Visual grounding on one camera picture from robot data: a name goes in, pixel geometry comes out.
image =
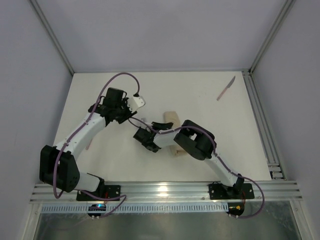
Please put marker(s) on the black controller board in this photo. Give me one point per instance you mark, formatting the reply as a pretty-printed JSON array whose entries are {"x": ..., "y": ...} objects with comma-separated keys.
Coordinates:
[
  {"x": 235, "y": 209},
  {"x": 95, "y": 211}
]

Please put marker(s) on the left aluminium frame post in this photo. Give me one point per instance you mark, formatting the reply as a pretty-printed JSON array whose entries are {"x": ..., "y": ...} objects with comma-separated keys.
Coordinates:
[{"x": 51, "y": 34}]

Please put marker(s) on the right side aluminium rail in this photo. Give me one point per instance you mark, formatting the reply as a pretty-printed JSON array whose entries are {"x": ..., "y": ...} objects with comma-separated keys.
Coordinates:
[{"x": 264, "y": 130}]

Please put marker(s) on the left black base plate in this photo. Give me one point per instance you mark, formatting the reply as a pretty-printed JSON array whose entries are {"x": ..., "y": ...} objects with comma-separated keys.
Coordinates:
[{"x": 106, "y": 192}]

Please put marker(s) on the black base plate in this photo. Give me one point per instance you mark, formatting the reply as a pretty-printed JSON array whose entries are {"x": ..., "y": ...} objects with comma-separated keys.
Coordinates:
[
  {"x": 218, "y": 191},
  {"x": 106, "y": 192}
]

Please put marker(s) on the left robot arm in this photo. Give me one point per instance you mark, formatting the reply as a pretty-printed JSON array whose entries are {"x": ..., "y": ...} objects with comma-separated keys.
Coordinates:
[{"x": 58, "y": 163}]

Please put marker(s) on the fork with pink handle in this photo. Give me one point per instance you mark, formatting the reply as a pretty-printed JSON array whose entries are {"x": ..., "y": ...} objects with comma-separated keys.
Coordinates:
[{"x": 88, "y": 146}]

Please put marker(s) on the aluminium rail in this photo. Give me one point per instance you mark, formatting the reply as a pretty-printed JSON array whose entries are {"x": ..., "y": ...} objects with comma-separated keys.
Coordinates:
[
  {"x": 178, "y": 192},
  {"x": 264, "y": 130}
]

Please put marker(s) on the slotted cable duct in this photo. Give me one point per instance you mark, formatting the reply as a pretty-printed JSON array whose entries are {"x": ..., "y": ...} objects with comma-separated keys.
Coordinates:
[{"x": 139, "y": 208}]

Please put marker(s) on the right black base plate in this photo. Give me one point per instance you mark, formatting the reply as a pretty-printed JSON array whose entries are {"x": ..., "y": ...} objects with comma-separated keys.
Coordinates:
[{"x": 218, "y": 191}]

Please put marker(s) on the right aluminium frame post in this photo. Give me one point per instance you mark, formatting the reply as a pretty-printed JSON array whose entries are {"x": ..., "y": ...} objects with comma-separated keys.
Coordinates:
[{"x": 272, "y": 33}]

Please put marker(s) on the aluminium front rail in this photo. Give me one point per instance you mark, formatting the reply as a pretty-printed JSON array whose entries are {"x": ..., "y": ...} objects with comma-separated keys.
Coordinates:
[{"x": 178, "y": 192}]

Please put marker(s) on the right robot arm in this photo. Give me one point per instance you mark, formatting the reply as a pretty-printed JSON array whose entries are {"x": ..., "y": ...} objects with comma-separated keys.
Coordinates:
[{"x": 196, "y": 141}]

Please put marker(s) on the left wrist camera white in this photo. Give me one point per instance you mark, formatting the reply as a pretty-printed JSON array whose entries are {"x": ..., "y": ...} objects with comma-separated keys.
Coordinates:
[{"x": 135, "y": 102}]

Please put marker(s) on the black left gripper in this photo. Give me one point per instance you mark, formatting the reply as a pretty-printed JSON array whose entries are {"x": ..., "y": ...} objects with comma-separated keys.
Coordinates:
[{"x": 122, "y": 113}]

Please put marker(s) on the knife with pink handle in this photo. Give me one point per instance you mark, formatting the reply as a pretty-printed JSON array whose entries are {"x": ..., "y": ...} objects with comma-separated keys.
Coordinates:
[{"x": 226, "y": 88}]

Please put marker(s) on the beige cloth napkin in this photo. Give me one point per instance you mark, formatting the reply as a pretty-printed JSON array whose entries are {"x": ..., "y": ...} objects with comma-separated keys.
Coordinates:
[{"x": 172, "y": 117}]

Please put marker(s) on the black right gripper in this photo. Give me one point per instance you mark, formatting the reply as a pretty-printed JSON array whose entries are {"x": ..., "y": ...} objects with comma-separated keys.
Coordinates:
[{"x": 146, "y": 139}]

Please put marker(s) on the left black controller board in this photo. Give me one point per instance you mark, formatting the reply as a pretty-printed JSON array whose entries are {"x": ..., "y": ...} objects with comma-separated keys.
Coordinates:
[{"x": 95, "y": 211}]

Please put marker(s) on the aluminium frame post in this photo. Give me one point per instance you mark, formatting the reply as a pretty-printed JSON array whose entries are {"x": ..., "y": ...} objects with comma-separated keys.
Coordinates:
[
  {"x": 51, "y": 34},
  {"x": 272, "y": 33}
]

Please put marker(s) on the right black controller board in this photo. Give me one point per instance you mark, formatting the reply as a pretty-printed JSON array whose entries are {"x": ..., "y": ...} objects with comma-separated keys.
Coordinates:
[{"x": 235, "y": 209}]

